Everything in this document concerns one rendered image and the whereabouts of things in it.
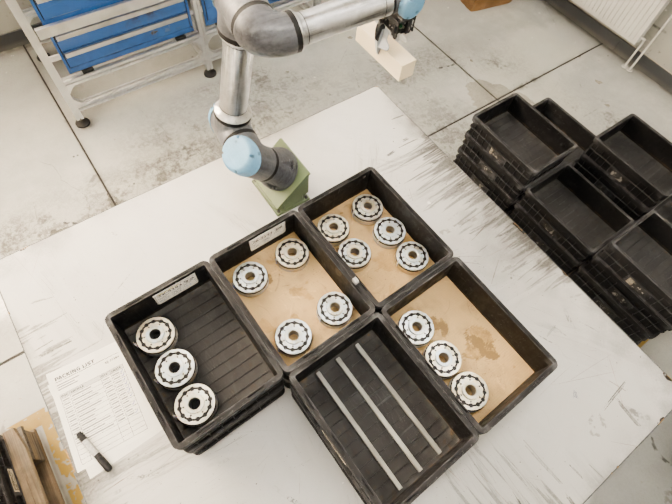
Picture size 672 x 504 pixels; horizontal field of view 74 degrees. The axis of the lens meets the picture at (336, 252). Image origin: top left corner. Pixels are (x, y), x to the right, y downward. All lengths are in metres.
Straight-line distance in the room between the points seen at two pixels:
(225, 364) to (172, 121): 1.96
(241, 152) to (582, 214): 1.64
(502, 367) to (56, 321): 1.34
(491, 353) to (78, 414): 1.18
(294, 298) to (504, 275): 0.75
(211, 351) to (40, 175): 1.89
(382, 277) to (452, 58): 2.38
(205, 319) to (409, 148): 1.05
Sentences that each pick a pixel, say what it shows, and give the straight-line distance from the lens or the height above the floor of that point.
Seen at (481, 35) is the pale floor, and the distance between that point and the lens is 3.81.
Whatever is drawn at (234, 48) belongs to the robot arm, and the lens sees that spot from 1.30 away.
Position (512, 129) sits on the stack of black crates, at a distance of 2.42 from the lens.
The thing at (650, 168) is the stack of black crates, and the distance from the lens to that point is 2.63.
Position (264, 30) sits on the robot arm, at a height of 1.39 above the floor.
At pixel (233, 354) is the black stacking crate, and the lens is 1.29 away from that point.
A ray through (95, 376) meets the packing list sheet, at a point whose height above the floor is 0.70.
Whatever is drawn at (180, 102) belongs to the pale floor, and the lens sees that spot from 3.07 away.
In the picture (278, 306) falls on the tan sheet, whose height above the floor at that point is 0.83.
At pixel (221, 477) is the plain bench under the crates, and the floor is 0.70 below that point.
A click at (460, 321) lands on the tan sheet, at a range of 1.39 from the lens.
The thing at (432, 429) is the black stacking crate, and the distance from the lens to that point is 1.29.
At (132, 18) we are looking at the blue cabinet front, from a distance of 2.85.
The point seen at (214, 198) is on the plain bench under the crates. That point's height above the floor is 0.70.
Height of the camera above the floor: 2.06
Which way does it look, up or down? 62 degrees down
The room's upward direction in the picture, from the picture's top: 9 degrees clockwise
